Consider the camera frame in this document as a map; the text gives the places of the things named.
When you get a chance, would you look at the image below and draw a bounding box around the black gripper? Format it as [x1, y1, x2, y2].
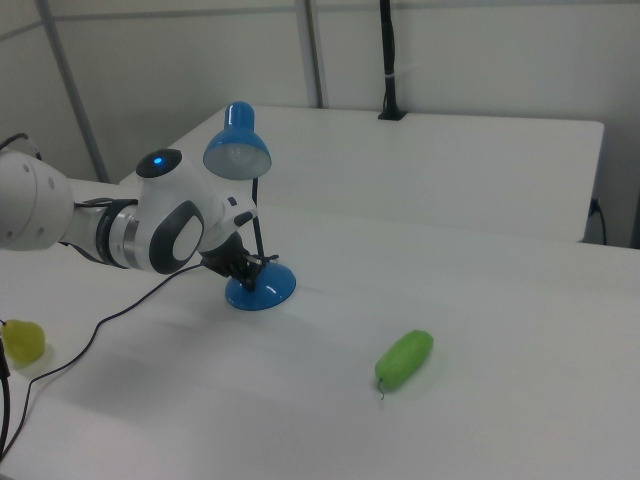
[198, 233, 265, 294]

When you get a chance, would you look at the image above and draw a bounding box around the black wall plug cable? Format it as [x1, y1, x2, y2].
[590, 197, 609, 246]

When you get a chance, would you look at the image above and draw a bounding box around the grey metal frame post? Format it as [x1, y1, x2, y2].
[36, 0, 112, 185]
[293, 0, 329, 109]

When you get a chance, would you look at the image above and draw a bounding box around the green pear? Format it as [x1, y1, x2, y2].
[0, 319, 47, 364]

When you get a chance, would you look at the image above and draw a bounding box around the blue desk lamp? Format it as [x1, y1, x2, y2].
[201, 101, 300, 314]

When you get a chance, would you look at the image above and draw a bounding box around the black clamped pole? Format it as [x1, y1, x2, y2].
[377, 0, 409, 123]

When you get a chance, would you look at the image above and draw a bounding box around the black lamp power cable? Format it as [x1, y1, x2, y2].
[0, 263, 207, 464]

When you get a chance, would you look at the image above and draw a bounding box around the green cucumber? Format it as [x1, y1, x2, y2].
[374, 328, 435, 402]

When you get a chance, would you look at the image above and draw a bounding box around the white side table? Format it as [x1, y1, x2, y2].
[118, 104, 606, 245]

